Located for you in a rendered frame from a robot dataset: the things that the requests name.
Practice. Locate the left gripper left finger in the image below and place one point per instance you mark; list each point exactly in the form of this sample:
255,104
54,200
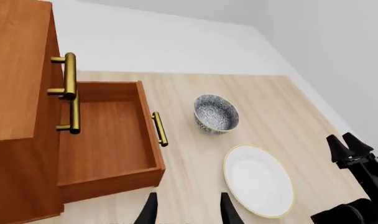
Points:
149,212

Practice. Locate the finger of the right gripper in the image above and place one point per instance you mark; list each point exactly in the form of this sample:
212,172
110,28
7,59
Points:
339,149
357,144

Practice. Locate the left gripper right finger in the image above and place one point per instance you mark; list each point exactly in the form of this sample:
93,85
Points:
229,212

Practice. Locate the open wooden drawer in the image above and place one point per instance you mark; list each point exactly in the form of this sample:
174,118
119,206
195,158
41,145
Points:
108,140

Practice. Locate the wooden cabinet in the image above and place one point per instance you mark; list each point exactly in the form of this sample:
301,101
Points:
15,70

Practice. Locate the white plate with yellow rim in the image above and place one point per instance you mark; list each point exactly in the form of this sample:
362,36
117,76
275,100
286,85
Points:
257,179

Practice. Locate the blue patterned bowl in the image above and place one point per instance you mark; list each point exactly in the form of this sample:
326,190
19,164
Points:
215,114

